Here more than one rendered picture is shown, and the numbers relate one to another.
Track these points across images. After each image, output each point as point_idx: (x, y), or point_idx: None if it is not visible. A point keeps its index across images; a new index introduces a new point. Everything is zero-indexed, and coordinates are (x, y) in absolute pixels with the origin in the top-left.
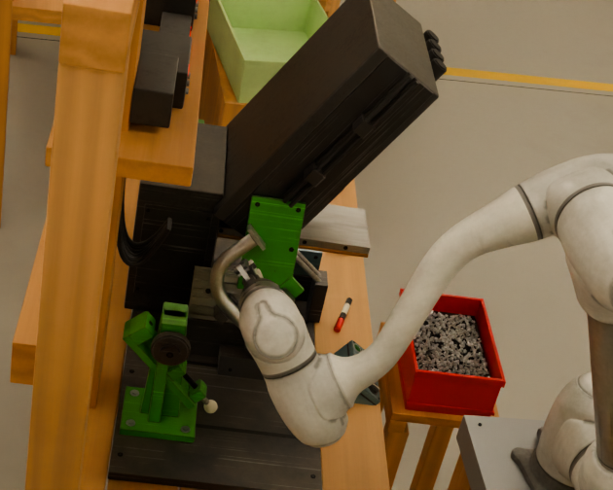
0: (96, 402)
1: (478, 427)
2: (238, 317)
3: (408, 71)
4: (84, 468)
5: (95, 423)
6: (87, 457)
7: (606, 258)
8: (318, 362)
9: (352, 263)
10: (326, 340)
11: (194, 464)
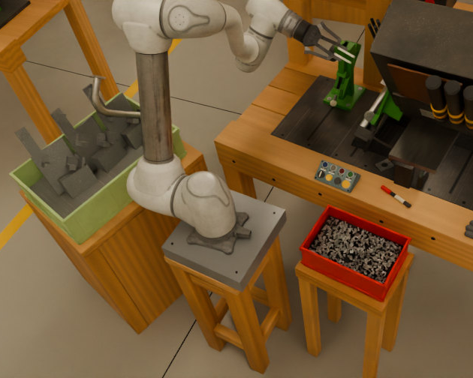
0: (366, 85)
1: (272, 211)
2: (372, 106)
3: (382, 22)
4: (329, 73)
5: (353, 82)
6: (335, 75)
7: None
8: (250, 33)
9: (453, 229)
10: (375, 179)
11: (310, 99)
